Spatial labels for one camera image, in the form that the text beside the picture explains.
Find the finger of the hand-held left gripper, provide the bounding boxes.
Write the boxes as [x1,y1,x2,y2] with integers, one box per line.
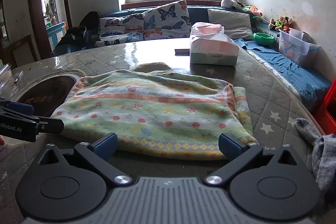
[0,98,35,116]
[0,105,65,136]

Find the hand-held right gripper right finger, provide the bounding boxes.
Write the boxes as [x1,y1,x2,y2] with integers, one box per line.
[204,132,303,186]

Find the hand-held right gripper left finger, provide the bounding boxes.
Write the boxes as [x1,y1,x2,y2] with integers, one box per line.
[34,132,133,186]

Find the patterned green children's garment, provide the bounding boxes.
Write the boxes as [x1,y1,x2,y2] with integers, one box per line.
[50,62,259,161]

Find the hanging clothes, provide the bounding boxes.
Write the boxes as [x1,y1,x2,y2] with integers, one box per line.
[46,0,57,21]

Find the round metal table stove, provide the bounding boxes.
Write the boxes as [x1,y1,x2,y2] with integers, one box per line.
[16,69,84,118]

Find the clear plastic container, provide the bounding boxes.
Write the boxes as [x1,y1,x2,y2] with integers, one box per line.
[0,64,12,91]

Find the wooden framed board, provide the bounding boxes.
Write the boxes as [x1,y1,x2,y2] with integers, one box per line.
[3,34,38,67]

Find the dark wooden cabinet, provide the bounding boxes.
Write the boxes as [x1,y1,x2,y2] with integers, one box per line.
[0,0,11,67]

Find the blue cabinet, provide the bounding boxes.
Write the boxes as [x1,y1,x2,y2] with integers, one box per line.
[47,21,66,49]

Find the black bag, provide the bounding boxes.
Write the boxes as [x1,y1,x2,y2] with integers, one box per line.
[54,11,101,54]

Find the large tissue pack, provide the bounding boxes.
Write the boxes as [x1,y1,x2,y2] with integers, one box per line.
[189,33,239,66]

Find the blue sofa sheet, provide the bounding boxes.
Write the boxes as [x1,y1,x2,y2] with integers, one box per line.
[234,39,331,107]

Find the grey sock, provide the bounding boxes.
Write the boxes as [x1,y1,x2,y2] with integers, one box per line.
[296,118,336,191]

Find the red crate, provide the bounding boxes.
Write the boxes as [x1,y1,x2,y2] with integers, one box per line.
[314,80,336,135]

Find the green bowl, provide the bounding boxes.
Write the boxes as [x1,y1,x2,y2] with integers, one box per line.
[253,33,276,46]

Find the long butterfly print pillow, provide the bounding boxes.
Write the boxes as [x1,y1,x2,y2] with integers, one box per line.
[95,14,145,46]

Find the clear plastic storage box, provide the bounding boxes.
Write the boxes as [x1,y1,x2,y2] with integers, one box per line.
[278,28,320,67]

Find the small pink tissue pack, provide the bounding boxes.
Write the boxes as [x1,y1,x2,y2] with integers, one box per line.
[191,22,226,38]

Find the grey pillow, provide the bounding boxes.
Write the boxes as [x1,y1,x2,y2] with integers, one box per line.
[207,9,254,40]

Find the brown plush toys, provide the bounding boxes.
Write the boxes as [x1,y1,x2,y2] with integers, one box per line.
[269,16,294,31]

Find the butterfly pillows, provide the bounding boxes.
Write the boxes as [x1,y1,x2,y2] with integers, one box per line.
[100,5,279,39]

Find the orange and green plush toy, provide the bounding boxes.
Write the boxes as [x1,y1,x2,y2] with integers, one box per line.
[243,5,263,17]

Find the white and black plush dog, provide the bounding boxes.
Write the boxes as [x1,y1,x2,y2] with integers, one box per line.
[220,0,244,10]

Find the dark wooden door frame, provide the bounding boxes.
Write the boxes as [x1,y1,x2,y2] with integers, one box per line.
[26,0,72,60]

